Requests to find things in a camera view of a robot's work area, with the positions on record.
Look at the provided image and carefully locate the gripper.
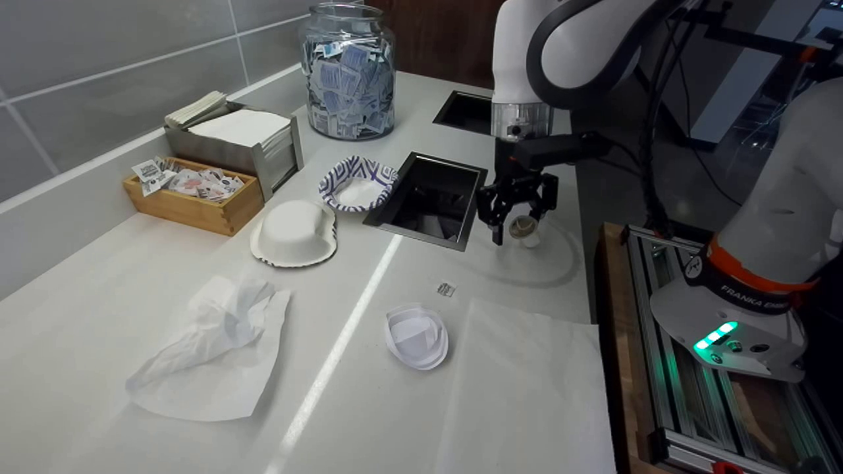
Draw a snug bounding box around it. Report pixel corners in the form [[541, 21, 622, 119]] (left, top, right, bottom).
[[477, 139, 559, 246]]

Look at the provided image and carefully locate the small plastic cup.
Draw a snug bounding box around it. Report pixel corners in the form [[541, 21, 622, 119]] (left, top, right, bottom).
[[508, 215, 541, 249]]

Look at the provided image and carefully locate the large black disposal opening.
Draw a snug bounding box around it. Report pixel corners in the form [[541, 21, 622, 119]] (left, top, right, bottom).
[[363, 152, 489, 252]]

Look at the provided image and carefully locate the small black disposal opening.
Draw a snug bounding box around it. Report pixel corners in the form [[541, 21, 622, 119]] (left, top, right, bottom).
[[433, 90, 495, 136]]

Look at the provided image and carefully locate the crushed white paper cup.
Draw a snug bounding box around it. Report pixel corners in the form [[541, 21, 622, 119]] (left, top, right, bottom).
[[385, 303, 450, 371]]

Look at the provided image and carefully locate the blue patterned paper bowl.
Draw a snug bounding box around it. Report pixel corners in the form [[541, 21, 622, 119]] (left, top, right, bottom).
[[319, 155, 400, 213]]

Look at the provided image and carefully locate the flat white paper sheet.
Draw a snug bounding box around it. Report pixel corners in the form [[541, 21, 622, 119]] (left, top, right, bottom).
[[431, 298, 617, 474]]

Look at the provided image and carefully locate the heap of blue sachets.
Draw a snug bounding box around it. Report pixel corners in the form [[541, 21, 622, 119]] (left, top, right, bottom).
[[302, 38, 394, 140]]

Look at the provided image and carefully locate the glass jar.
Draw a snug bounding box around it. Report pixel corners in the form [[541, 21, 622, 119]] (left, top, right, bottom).
[[299, 2, 397, 141]]

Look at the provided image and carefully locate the upturned white paper bowl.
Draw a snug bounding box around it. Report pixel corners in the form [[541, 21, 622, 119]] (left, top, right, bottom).
[[250, 199, 338, 269]]

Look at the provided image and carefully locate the metal napkin holder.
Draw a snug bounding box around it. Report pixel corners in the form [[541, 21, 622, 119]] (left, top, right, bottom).
[[164, 101, 305, 203]]

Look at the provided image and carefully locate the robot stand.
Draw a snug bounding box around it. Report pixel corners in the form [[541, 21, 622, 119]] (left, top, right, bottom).
[[596, 222, 843, 474]]

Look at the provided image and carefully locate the stack of white napkins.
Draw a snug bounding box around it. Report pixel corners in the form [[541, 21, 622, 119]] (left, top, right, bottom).
[[164, 91, 293, 151]]

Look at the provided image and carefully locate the wooden box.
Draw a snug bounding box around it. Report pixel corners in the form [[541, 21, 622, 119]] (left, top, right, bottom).
[[122, 157, 265, 237]]

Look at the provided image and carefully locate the heap of packets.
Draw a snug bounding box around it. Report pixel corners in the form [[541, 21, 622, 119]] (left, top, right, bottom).
[[131, 155, 244, 201]]

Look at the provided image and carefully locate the crumpled white tissue paper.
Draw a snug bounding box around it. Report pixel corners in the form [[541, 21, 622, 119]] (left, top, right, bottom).
[[125, 274, 292, 423]]

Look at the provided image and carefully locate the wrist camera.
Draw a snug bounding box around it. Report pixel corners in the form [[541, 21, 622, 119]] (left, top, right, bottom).
[[515, 131, 612, 172]]

